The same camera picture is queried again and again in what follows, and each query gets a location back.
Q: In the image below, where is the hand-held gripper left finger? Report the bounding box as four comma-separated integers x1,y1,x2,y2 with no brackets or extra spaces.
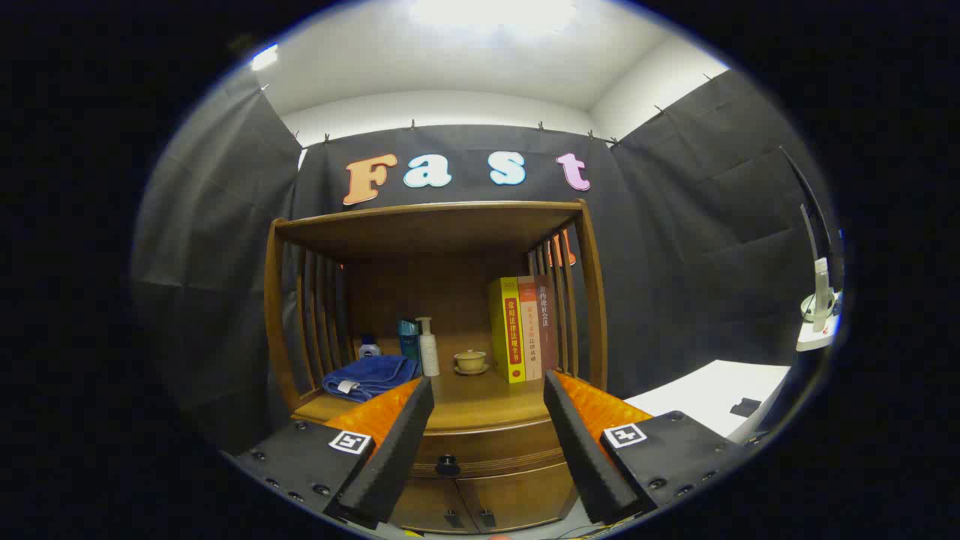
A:
225,375,436,530

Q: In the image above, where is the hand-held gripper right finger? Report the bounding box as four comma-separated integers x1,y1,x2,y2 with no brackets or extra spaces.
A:
543,370,751,526

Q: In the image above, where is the wooden drawer with black knob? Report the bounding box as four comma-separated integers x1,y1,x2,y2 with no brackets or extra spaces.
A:
405,420,571,481

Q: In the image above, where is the wooden cabinet door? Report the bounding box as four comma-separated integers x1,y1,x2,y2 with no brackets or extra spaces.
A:
456,463,578,533
390,476,481,535

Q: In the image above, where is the wooden countertop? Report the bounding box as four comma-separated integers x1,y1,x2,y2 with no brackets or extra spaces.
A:
292,334,571,436

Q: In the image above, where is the brown wooden cabinet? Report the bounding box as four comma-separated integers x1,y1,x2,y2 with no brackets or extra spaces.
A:
262,199,610,535

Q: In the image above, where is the folded blue towel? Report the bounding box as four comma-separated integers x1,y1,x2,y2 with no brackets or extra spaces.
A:
322,354,423,404

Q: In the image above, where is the white pump bottle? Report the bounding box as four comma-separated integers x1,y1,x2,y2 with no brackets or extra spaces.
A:
416,316,441,377

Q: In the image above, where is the teal cosmetic bottle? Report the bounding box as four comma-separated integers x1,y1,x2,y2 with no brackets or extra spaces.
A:
397,319,422,362

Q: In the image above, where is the cream and orange book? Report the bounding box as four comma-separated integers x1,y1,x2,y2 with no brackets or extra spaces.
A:
517,276,542,381

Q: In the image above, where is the maroon book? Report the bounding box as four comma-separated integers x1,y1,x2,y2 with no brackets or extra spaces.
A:
534,274,560,374

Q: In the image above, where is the thick yellow book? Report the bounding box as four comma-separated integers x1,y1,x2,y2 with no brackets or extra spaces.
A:
488,277,527,385

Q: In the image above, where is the white stand device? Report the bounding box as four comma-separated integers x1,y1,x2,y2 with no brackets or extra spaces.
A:
778,146,845,353

